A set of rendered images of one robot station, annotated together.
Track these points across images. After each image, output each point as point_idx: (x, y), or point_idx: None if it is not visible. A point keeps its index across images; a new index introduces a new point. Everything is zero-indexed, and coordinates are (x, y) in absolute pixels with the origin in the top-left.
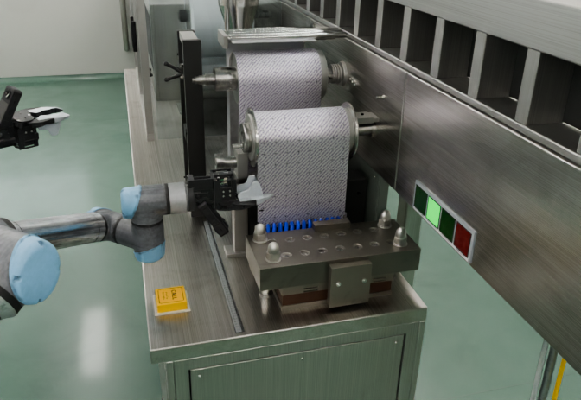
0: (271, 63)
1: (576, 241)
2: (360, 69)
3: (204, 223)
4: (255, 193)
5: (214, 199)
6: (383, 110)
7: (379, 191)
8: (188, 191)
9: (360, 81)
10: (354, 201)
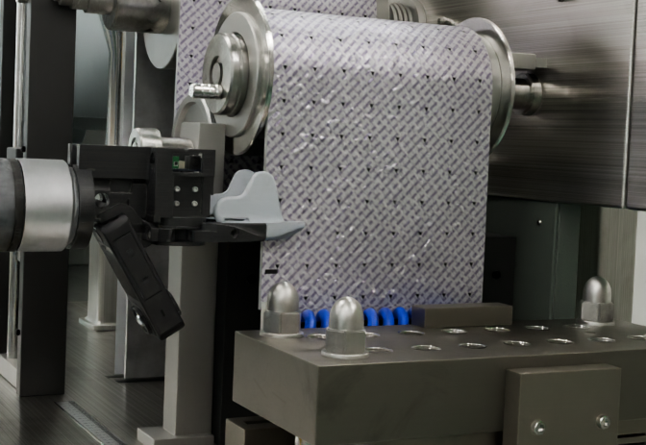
0: None
1: None
2: None
3: (61, 404)
4: (261, 208)
5: (154, 205)
6: (562, 28)
7: (557, 255)
8: (77, 175)
9: (475, 10)
10: (487, 299)
